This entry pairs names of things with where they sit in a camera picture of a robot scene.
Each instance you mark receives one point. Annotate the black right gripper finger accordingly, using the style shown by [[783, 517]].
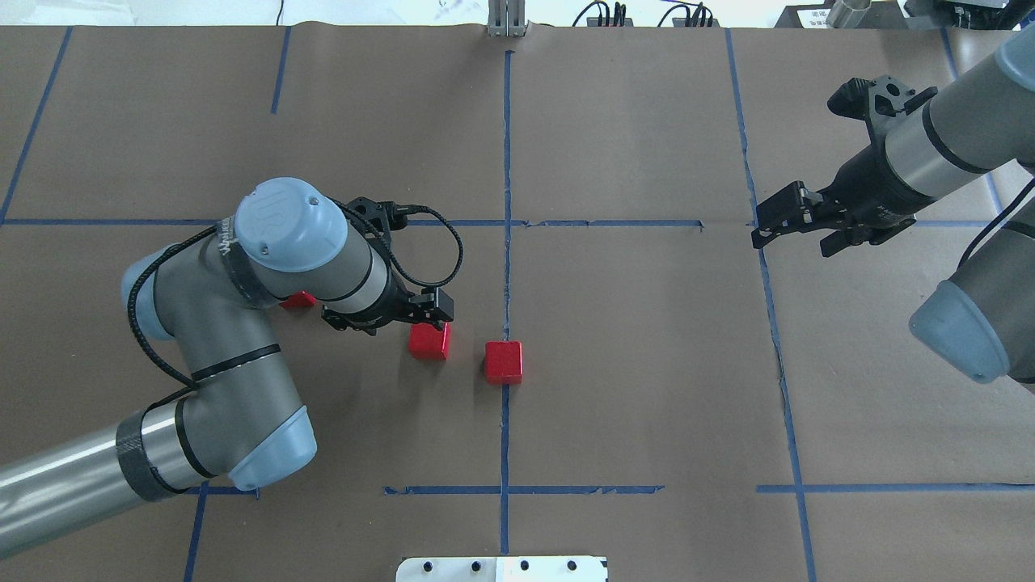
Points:
[[793, 209], [840, 240]]

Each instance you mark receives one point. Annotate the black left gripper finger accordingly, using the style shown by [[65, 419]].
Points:
[[431, 306]]

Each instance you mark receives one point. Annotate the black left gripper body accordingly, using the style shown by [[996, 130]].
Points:
[[394, 302]]

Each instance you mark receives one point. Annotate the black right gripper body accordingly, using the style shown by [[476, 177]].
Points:
[[863, 179]]

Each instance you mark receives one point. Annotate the red block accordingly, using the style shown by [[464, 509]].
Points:
[[299, 301], [429, 343]]

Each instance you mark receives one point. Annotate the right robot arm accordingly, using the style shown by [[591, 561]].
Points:
[[961, 154]]

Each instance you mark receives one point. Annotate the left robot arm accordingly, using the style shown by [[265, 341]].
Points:
[[198, 310]]

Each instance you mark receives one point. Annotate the small metal cup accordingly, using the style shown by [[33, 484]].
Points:
[[847, 14]]

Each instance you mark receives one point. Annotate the aluminium frame post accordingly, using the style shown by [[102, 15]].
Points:
[[507, 18]]

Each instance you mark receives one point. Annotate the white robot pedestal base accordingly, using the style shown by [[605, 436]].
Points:
[[505, 568]]

